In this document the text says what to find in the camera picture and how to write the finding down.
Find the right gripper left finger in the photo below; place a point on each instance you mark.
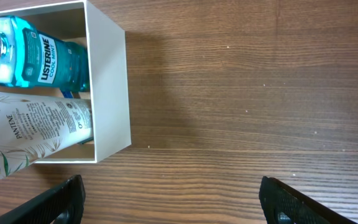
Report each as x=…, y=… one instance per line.
x=63, y=203

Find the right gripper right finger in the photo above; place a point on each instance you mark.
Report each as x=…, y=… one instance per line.
x=283, y=204

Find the white lotion tube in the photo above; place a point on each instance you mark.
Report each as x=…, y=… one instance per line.
x=33, y=127

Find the blue mouthwash bottle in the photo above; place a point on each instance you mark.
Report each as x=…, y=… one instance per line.
x=31, y=58

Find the white cardboard box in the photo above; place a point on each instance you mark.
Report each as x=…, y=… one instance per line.
x=82, y=22

